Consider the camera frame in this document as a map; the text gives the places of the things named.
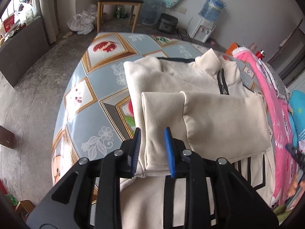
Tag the blue and pink pillow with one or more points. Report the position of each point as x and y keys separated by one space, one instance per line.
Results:
x=296 y=105

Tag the brown and white box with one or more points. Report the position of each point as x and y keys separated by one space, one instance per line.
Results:
x=6 y=138

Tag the dark grey low cabinet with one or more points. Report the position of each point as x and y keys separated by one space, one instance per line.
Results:
x=21 y=51

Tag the beige curtain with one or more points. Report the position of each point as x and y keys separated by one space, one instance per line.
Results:
x=46 y=9

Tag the blue water jug on dispenser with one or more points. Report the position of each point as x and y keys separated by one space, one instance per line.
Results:
x=212 y=9

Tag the cream zip jacket black trim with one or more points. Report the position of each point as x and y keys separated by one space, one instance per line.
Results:
x=205 y=104

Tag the wooden chair black seat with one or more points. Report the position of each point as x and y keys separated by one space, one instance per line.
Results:
x=132 y=3

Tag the red bottle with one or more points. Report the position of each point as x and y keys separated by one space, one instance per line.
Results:
x=260 y=54

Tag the white plastic bag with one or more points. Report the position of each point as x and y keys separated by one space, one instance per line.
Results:
x=84 y=22

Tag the grey sequin cushion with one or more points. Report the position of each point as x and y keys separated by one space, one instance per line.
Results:
x=280 y=88

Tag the right hand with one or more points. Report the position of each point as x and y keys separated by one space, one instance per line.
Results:
x=293 y=186

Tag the white water dispenser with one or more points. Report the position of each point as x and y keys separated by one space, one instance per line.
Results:
x=199 y=28

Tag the black rice cooker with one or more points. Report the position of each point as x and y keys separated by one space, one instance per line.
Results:
x=167 y=23

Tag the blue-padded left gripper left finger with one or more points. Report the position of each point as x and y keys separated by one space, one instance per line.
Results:
x=88 y=195

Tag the cardboard box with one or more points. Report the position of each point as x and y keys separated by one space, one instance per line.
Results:
x=25 y=206

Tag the empty clear water jug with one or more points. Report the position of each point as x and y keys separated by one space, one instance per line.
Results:
x=150 y=12

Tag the pink floral blanket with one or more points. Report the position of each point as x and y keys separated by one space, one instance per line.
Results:
x=285 y=165

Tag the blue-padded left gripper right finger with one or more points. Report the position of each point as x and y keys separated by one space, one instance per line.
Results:
x=217 y=195

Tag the patterned grey table cover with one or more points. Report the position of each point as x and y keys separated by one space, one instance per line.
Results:
x=94 y=117

